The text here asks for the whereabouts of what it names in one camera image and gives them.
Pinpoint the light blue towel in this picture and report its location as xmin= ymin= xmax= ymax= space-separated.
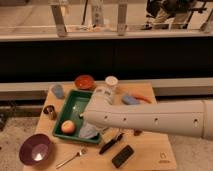
xmin=79 ymin=121 xmax=99 ymax=139

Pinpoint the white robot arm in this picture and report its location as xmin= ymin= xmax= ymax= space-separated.
xmin=83 ymin=86 xmax=213 ymax=140

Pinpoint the blue grey plastic cup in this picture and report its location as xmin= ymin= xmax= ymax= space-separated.
xmin=51 ymin=84 xmax=64 ymax=99

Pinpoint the small metal cup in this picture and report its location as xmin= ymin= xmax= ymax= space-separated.
xmin=43 ymin=105 xmax=57 ymax=120

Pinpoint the orange red bowl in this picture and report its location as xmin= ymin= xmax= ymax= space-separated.
xmin=74 ymin=75 xmax=94 ymax=90

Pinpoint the blue sponge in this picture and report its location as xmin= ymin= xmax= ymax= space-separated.
xmin=122 ymin=95 xmax=139 ymax=105

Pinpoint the green plastic tray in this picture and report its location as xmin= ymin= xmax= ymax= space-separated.
xmin=52 ymin=90 xmax=101 ymax=144

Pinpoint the orange carrot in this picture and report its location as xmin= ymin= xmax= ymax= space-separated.
xmin=133 ymin=94 xmax=152 ymax=104

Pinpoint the dark red grape bunch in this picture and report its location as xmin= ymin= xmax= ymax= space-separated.
xmin=133 ymin=130 xmax=143 ymax=136

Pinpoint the orange peach fruit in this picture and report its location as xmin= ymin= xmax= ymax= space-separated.
xmin=61 ymin=120 xmax=76 ymax=134

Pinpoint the wooden table board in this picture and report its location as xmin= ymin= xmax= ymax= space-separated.
xmin=23 ymin=82 xmax=178 ymax=171

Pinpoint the silver fork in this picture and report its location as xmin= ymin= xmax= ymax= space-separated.
xmin=56 ymin=148 xmax=87 ymax=169

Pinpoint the black rectangular remote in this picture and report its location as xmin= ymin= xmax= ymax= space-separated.
xmin=112 ymin=145 xmax=134 ymax=168

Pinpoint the purple bowl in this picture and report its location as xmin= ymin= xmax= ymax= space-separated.
xmin=19 ymin=134 xmax=52 ymax=166

